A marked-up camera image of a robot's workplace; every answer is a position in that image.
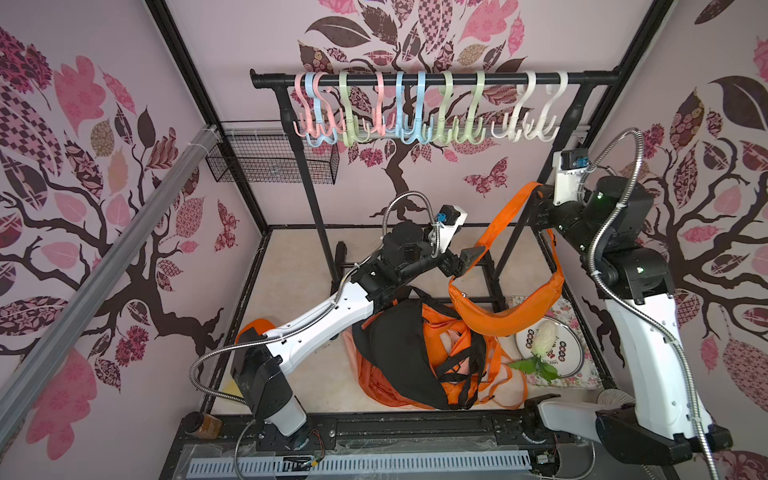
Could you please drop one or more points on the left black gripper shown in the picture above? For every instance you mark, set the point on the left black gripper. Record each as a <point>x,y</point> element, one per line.
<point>460,263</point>

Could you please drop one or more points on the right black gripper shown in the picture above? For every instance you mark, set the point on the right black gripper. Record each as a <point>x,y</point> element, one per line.
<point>545,212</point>

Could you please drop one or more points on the orange sling bag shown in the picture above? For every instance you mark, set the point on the orange sling bag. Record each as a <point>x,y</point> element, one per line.
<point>517,279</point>

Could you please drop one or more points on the black bag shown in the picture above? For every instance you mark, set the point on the black bag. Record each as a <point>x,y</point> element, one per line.
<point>408,354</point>

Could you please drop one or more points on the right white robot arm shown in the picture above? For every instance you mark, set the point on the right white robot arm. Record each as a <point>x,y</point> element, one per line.
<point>666,422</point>

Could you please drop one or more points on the white hook left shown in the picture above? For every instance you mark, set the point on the white hook left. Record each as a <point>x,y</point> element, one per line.
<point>511,128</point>

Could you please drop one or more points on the green hook right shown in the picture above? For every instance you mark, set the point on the green hook right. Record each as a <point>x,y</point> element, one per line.
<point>473,131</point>

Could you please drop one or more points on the green hook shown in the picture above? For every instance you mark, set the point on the green hook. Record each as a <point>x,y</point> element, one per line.
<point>473,131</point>
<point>443,134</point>
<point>352,130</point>

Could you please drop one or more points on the pink hook middle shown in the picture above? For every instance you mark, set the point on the pink hook middle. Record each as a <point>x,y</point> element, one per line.
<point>379,123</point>

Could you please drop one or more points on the pink hook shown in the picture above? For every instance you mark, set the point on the pink hook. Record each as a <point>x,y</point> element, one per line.
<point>310,122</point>
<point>379,123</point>

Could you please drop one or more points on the green hook middle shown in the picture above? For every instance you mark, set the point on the green hook middle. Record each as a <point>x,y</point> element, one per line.
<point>443,134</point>

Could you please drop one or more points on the green hook left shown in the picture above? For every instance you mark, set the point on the green hook left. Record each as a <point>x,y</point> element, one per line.
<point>352,130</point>

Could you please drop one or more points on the pink hook far left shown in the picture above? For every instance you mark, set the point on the pink hook far left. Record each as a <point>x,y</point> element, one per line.
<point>310,122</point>

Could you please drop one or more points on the blue hook left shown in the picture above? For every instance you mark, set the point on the blue hook left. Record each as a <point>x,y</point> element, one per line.
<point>325,129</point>

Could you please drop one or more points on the white artificial flower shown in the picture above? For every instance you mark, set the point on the white artificial flower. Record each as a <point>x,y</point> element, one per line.
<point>543,341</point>

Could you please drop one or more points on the orange bags pile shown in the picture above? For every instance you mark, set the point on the orange bags pile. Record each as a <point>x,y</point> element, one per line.
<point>474,360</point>

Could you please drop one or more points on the floral cloth mat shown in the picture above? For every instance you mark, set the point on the floral cloth mat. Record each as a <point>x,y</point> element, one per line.
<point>588,377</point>

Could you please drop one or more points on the orange plastic bowl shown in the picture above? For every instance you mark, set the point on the orange plastic bowl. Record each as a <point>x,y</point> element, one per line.
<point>253,330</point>

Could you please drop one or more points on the brown jar black lid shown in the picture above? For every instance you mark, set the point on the brown jar black lid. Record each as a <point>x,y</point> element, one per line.
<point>201,425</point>

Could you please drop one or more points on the grey aluminium beam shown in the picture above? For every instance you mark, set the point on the grey aluminium beam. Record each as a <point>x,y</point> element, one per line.
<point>27,382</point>

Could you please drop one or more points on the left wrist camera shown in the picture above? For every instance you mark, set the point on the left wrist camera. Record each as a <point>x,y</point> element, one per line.
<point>450,219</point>

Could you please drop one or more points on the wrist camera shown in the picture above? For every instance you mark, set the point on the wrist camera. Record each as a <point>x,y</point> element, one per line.
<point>450,219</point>
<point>569,166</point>

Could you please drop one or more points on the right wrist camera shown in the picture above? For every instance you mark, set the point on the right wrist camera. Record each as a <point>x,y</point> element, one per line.
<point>569,166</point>

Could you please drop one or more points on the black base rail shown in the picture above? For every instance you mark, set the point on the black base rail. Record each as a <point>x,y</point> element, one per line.
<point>505,428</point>

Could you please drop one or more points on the white slotted cable duct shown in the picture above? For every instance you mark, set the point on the white slotted cable duct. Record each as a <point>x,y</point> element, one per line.
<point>389,463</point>

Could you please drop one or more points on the black wire basket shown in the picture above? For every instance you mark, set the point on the black wire basket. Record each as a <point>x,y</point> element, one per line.
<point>269,158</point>

